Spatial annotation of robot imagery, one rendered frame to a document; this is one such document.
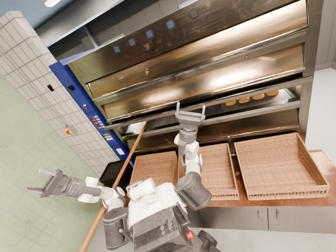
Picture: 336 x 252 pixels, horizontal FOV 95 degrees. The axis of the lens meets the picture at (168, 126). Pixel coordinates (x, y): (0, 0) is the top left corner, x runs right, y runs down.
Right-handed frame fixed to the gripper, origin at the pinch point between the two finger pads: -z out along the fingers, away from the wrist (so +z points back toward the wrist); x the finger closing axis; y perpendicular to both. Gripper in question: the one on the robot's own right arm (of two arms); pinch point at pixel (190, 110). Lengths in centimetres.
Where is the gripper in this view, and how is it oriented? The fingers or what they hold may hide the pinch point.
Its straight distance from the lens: 67.7
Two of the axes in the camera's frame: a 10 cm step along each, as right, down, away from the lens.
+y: 2.3, -7.0, 6.7
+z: 0.2, 6.9, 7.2
